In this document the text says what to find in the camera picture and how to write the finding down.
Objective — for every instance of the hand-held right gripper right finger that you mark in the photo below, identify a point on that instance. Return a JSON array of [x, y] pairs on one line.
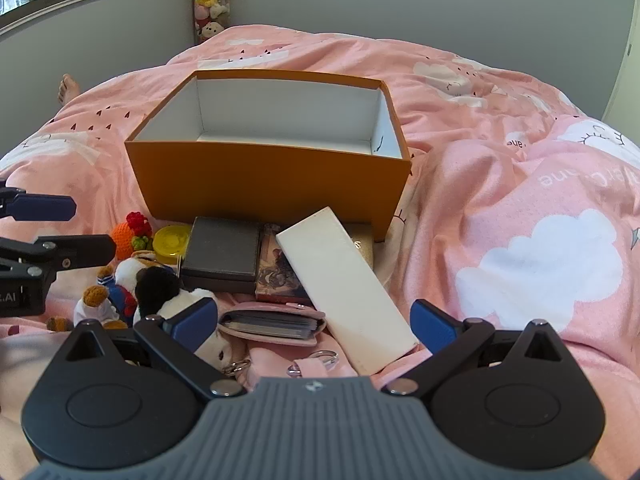
[[432, 329]]

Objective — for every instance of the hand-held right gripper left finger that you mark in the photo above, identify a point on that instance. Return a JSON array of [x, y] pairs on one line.
[[195, 324]]

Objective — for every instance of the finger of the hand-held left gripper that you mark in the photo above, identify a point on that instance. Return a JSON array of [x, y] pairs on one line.
[[45, 208], [70, 250]]

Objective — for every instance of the black and white plush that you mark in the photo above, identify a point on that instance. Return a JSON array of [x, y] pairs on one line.
[[157, 285]]

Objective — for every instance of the orange crochet toy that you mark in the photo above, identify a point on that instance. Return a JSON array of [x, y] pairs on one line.
[[125, 241]]

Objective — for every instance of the pink card holder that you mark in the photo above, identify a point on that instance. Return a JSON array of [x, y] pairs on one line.
[[270, 325]]

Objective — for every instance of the dark grey box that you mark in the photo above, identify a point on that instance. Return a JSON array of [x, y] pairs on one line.
[[220, 250]]

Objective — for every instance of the yellow round case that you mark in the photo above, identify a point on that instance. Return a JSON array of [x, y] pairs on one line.
[[172, 242]]

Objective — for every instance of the pink plush pouch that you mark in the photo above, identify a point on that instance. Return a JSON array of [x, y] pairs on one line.
[[272, 360]]

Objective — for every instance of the picture-print card box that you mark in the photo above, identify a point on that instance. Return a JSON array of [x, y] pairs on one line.
[[272, 275]]

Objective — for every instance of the long white box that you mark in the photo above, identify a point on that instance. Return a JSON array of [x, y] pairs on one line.
[[345, 290]]

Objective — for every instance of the small gold box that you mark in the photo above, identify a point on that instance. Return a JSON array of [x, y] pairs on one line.
[[362, 250]]

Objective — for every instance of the orange cardboard box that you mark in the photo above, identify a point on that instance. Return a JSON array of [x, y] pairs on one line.
[[250, 185]]

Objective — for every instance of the person's foot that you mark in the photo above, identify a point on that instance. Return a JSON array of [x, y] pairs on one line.
[[67, 87]]

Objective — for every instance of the cream door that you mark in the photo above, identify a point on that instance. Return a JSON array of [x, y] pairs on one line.
[[627, 95]]

